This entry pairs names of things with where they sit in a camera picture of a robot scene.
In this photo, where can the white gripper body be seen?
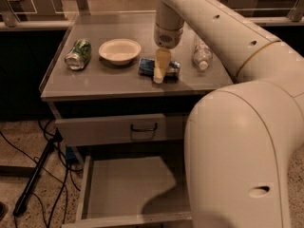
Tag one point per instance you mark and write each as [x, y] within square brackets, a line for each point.
[168, 38]

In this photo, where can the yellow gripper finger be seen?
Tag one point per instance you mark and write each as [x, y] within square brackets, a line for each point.
[161, 63]

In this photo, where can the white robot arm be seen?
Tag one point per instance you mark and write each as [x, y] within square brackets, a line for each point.
[239, 139]

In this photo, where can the grey drawer cabinet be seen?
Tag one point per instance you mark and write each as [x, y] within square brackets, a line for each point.
[103, 90]

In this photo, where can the green soda can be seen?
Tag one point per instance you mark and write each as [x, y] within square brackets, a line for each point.
[79, 55]

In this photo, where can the open middle drawer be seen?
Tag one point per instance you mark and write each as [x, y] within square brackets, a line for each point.
[145, 192]

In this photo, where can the clear plastic water bottle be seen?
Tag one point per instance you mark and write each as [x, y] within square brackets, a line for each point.
[202, 55]

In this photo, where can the white bowl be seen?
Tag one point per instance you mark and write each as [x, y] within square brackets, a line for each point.
[120, 52]

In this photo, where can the blue box on floor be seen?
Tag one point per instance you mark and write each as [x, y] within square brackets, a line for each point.
[70, 156]

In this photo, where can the left background desk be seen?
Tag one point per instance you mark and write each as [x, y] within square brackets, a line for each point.
[38, 10]

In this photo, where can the top drawer with handle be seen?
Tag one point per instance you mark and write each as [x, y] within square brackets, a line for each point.
[122, 129]

